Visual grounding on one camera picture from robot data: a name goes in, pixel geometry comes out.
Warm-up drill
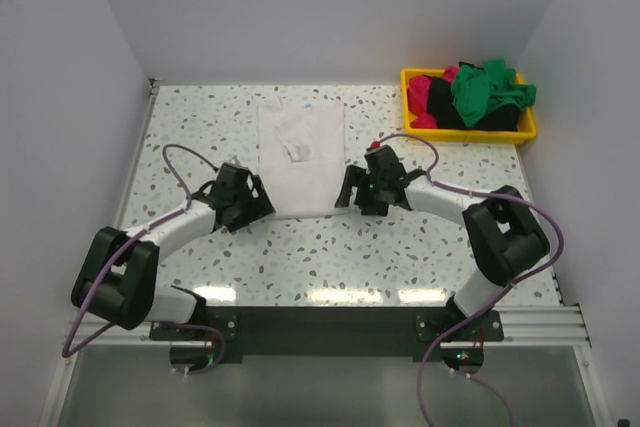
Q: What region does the white t shirt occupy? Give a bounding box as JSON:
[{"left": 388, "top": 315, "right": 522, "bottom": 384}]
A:
[{"left": 258, "top": 101, "right": 346, "bottom": 219}]

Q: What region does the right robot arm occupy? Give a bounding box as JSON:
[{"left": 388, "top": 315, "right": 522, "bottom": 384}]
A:
[{"left": 335, "top": 146, "right": 550, "bottom": 331}]

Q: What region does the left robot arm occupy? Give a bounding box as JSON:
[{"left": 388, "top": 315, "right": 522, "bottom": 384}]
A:
[{"left": 71, "top": 163, "right": 275, "bottom": 330}]

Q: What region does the pink t shirt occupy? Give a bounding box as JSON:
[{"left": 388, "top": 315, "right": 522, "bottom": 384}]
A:
[{"left": 407, "top": 66, "right": 464, "bottom": 129}]

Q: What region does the black t shirt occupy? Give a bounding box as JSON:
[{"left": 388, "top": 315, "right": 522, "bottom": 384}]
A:
[{"left": 426, "top": 77, "right": 521, "bottom": 131}]

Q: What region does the green t shirt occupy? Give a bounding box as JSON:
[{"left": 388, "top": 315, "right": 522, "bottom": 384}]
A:
[{"left": 452, "top": 58, "right": 537, "bottom": 112}]

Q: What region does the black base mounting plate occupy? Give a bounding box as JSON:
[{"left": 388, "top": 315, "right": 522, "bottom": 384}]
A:
[{"left": 149, "top": 304, "right": 506, "bottom": 366}]

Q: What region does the yellow plastic bin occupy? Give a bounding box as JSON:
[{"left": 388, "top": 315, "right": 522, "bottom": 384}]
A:
[{"left": 400, "top": 67, "right": 538, "bottom": 145}]

